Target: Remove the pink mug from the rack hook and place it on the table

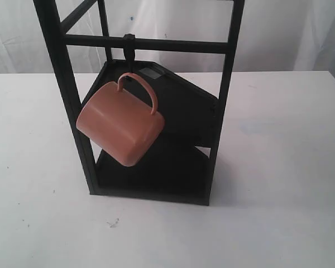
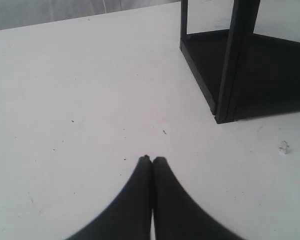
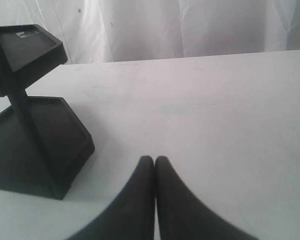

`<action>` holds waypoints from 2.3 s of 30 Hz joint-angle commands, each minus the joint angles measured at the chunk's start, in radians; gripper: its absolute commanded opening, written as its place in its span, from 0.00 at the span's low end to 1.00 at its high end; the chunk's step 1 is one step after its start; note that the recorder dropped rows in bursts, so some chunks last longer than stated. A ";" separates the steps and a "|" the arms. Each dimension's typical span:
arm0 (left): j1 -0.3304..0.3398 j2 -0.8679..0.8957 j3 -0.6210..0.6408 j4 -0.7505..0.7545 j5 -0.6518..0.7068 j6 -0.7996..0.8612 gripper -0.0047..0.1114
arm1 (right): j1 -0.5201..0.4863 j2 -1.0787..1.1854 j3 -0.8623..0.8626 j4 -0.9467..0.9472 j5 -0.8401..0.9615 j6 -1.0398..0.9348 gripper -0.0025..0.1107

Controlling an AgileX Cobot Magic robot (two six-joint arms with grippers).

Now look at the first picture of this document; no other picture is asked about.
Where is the terracotta orange mug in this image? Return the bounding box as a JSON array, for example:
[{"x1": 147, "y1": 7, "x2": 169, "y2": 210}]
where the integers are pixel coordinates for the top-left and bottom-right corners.
[{"x1": 76, "y1": 73, "x2": 165, "y2": 167}]

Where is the black metal shelf rack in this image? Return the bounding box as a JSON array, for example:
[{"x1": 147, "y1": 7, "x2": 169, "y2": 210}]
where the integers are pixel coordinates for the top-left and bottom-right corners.
[{"x1": 34, "y1": 1, "x2": 245, "y2": 205}]

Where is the grey label sticker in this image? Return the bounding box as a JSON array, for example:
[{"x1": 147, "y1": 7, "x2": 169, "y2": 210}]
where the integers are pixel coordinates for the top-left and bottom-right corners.
[{"x1": 139, "y1": 67, "x2": 165, "y2": 79}]

